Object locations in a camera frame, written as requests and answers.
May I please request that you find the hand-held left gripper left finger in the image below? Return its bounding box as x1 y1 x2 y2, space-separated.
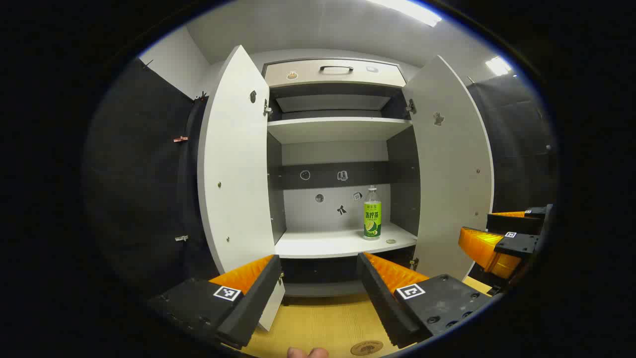
147 255 283 350

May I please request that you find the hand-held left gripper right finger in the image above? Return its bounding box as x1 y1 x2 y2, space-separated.
357 252 492 349

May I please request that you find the round wooden coaster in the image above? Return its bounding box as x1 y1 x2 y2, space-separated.
350 340 384 357

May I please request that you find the white cabinet door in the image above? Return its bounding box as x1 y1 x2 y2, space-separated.
401 55 495 281
197 45 286 332

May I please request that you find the green label clear bottle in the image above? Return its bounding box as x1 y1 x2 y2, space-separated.
363 185 383 241

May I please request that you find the white and grey cabinet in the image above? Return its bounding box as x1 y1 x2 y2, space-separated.
248 48 423 299

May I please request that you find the black backdrop cloth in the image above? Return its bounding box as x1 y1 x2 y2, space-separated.
82 59 219 299
467 75 559 214

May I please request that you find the small ceiling light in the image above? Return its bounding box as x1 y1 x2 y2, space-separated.
485 56 513 77

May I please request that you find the long ceiling light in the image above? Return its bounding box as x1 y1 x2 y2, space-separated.
368 0 443 28

